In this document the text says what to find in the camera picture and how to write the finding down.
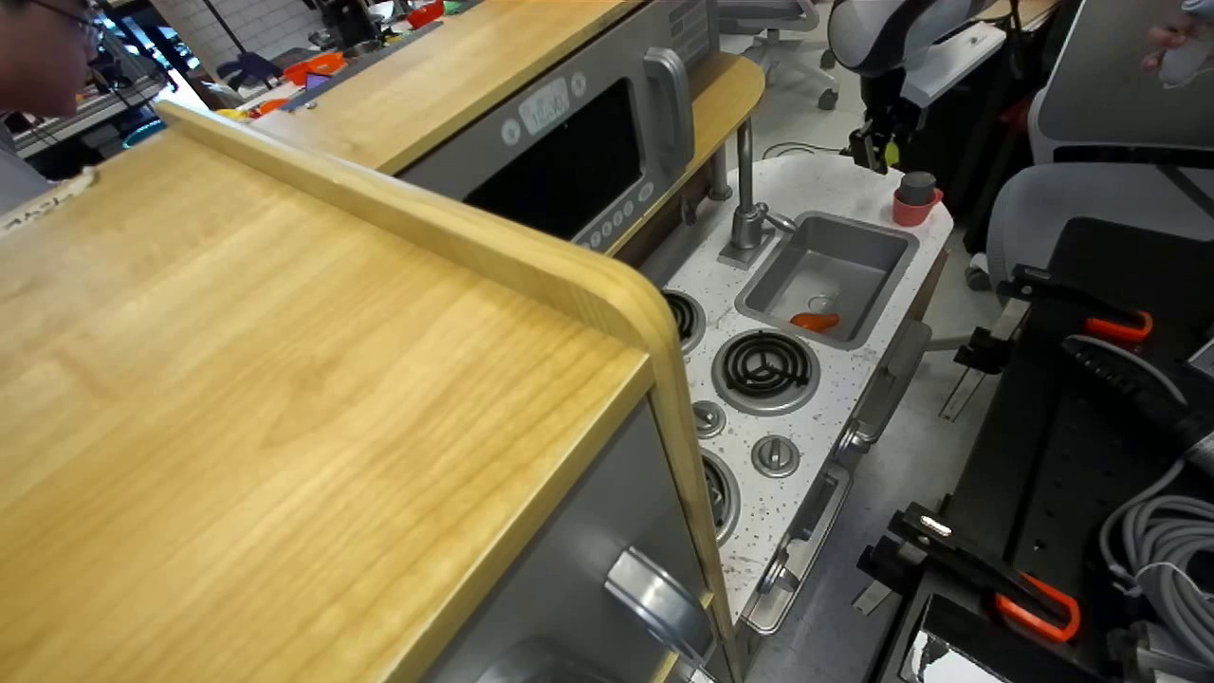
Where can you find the orange tool on bench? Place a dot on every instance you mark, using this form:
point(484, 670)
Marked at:
point(317, 64)

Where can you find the black orange bar clamp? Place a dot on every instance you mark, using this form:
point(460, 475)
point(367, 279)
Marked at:
point(986, 572)
point(1073, 303)

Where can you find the grey wheeled office chair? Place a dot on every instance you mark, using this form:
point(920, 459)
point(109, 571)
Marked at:
point(784, 40)

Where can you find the person head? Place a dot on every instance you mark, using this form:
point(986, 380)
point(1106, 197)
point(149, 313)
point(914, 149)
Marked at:
point(33, 50)

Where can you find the orange toy vegetable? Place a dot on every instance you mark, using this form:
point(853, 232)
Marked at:
point(813, 325)

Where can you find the grey metal toy sink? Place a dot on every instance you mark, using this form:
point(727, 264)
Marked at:
point(819, 265)

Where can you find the black perforated table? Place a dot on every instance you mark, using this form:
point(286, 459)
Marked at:
point(1073, 479)

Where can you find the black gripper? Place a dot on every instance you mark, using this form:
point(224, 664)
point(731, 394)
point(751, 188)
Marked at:
point(893, 103)

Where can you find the black toy stove burner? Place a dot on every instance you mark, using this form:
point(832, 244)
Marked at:
point(717, 495)
point(683, 321)
point(762, 369)

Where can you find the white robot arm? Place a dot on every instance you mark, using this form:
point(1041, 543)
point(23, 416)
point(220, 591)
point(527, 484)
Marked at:
point(933, 44)

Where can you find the large grey stove knob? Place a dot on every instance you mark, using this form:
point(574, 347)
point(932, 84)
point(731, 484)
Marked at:
point(776, 457)

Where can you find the grey toy microwave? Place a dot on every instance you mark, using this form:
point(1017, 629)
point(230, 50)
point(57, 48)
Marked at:
point(570, 153)

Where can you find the white speckled toy countertop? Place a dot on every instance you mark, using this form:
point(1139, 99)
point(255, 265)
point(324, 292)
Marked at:
point(834, 191)

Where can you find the wooden toy kitchen cabinet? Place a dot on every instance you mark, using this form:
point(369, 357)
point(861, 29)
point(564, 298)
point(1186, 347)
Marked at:
point(279, 380)

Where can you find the grey toy faucet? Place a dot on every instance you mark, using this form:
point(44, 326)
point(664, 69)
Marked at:
point(745, 221)

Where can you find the small grey stove knob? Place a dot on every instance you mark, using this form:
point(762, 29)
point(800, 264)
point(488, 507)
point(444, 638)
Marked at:
point(711, 417)

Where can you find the red emergency stop button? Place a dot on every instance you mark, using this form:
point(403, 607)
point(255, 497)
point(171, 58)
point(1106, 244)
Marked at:
point(920, 197)

